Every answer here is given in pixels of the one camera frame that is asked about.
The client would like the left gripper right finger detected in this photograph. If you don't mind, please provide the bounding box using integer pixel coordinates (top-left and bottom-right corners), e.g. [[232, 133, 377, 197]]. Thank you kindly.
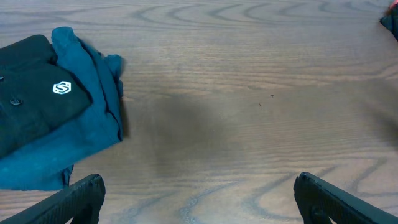
[[294, 172, 397, 224]]

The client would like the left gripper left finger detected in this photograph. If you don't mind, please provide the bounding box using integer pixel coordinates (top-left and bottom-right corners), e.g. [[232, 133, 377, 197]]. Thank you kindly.
[[1, 174, 106, 224]]

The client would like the black t-shirt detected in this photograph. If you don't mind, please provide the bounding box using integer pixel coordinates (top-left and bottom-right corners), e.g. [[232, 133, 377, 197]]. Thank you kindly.
[[1, 35, 92, 157]]

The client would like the blue folded garment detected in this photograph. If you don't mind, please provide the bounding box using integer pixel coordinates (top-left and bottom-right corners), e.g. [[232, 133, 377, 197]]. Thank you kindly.
[[1, 27, 123, 190]]

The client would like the black red patterned garment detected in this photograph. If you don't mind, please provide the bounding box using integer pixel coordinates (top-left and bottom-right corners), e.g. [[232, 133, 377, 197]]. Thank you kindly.
[[379, 3, 398, 40]]

